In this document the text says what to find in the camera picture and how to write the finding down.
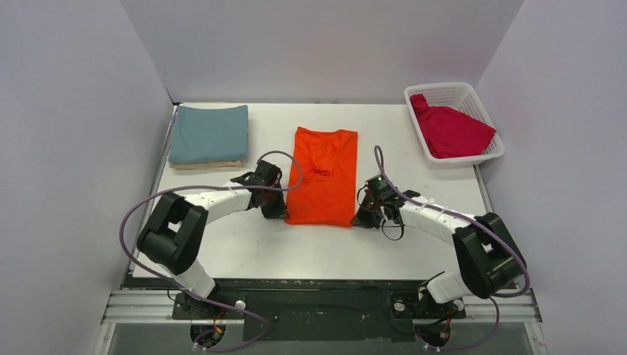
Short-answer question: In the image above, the white plastic basket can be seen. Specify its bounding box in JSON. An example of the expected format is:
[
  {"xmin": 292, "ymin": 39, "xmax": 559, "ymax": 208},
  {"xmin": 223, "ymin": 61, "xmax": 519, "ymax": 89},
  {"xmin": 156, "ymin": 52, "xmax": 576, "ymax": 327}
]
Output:
[{"xmin": 404, "ymin": 82, "xmax": 505, "ymax": 169}]

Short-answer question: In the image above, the crimson t shirt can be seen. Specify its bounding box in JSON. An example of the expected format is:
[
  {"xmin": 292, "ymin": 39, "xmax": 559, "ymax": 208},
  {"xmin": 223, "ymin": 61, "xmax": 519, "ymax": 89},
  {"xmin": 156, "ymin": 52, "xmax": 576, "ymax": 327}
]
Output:
[{"xmin": 410, "ymin": 94, "xmax": 496, "ymax": 159}]

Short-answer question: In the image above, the folded beige t shirt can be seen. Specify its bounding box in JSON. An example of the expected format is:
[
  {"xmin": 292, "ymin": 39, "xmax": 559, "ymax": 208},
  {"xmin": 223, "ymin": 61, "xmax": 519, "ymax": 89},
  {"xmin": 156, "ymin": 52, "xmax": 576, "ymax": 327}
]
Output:
[{"xmin": 169, "ymin": 160, "xmax": 243, "ymax": 170}]

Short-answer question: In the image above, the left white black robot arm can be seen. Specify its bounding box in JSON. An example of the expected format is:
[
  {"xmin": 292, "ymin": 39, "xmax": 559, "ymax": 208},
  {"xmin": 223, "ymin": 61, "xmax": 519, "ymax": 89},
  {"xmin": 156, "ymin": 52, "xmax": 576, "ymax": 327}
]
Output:
[{"xmin": 136, "ymin": 160, "xmax": 288, "ymax": 318}]

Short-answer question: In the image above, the folded blue t shirt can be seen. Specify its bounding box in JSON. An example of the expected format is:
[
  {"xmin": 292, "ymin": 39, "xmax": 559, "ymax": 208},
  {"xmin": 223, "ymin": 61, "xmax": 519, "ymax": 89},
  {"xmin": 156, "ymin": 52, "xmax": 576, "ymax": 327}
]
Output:
[{"xmin": 169, "ymin": 105, "xmax": 248, "ymax": 164}]

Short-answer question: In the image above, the orange t shirt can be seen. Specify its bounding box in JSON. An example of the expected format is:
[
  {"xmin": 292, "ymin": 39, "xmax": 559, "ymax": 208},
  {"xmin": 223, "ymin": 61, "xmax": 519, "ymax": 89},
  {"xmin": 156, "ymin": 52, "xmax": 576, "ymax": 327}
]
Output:
[{"xmin": 285, "ymin": 126, "xmax": 358, "ymax": 228}]

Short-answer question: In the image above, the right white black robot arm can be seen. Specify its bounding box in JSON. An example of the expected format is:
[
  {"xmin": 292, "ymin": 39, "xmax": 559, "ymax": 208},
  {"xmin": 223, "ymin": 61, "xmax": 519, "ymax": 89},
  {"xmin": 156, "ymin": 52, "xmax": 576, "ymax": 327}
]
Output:
[{"xmin": 351, "ymin": 175, "xmax": 526, "ymax": 317}]

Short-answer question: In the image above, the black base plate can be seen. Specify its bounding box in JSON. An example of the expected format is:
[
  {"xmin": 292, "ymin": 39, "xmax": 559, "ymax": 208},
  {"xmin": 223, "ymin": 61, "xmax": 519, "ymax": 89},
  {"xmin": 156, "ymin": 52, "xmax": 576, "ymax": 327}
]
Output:
[{"xmin": 123, "ymin": 277, "xmax": 466, "ymax": 346}]

